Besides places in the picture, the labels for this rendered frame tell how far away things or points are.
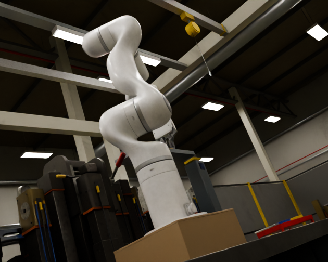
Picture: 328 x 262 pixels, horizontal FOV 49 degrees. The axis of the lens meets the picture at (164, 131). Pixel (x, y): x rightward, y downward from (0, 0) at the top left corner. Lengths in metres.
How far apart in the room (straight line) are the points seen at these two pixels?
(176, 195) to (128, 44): 0.57
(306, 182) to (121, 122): 8.00
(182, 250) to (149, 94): 0.47
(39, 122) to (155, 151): 4.65
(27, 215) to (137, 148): 0.39
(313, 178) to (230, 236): 7.90
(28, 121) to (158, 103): 4.55
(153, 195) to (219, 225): 0.20
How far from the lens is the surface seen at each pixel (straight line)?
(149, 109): 1.09
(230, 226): 1.05
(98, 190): 1.21
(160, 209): 1.01
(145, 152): 1.05
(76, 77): 4.78
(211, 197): 1.65
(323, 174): 8.82
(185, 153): 1.57
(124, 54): 1.27
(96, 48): 1.38
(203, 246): 0.93
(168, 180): 1.02
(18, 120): 5.50
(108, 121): 1.12
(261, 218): 7.50
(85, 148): 9.64
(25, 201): 1.21
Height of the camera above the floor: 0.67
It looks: 22 degrees up
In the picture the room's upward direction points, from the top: 20 degrees counter-clockwise
